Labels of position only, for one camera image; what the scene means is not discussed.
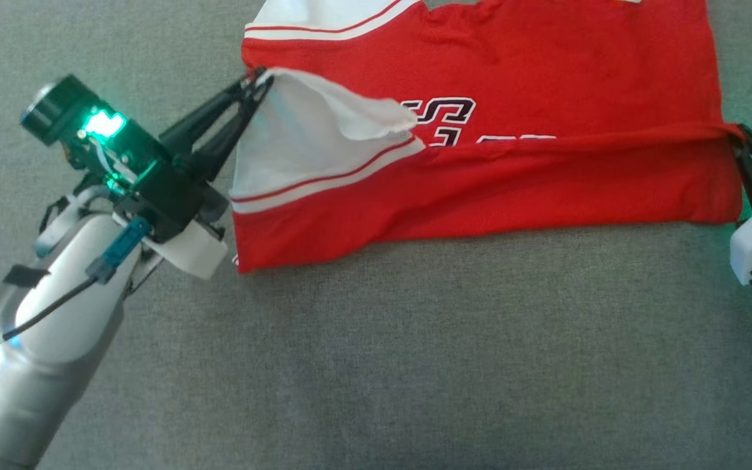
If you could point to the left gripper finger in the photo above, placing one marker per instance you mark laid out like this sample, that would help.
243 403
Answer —
222 147
200 124

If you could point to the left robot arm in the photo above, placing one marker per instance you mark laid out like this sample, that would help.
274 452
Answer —
43 378

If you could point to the large grey sofa seat cushion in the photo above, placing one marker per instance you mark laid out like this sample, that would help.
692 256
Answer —
415 359

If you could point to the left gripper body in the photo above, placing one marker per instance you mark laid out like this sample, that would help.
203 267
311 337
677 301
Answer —
154 189

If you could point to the red white basketball jersey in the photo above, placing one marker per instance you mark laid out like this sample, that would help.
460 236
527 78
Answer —
546 189

